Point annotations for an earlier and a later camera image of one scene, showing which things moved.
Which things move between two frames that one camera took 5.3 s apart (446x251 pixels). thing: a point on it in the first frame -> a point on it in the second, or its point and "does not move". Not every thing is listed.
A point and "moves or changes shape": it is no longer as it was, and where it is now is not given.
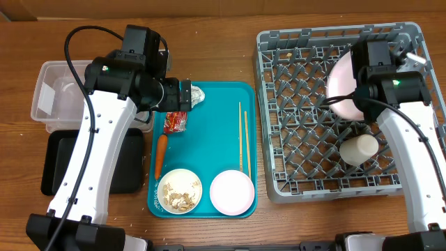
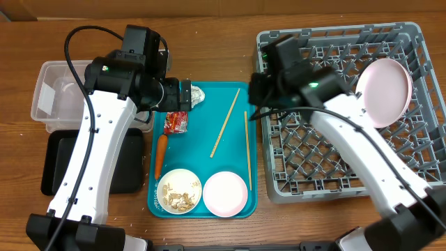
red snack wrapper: (175, 122) does not move
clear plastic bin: (58, 101) does not move
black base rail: (307, 246) does not move
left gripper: (171, 103) does not move
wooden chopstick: (240, 138) -> (212, 154)
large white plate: (341, 80) moves or changes shape
